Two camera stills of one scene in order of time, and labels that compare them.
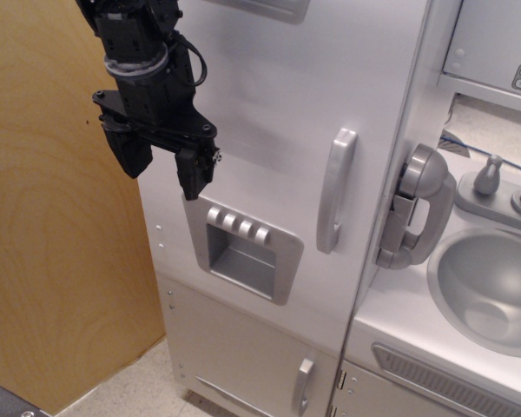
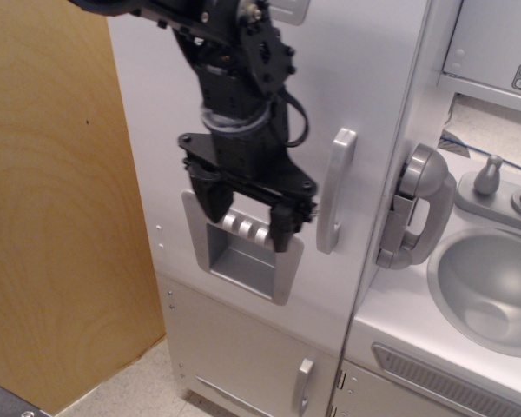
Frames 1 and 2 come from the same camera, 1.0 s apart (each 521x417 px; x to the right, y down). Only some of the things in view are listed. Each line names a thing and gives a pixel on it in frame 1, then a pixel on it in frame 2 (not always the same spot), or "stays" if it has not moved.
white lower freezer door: [240, 362] stays
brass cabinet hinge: [341, 379] stays
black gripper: [159, 107] -> [247, 151]
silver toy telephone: [416, 226] stays
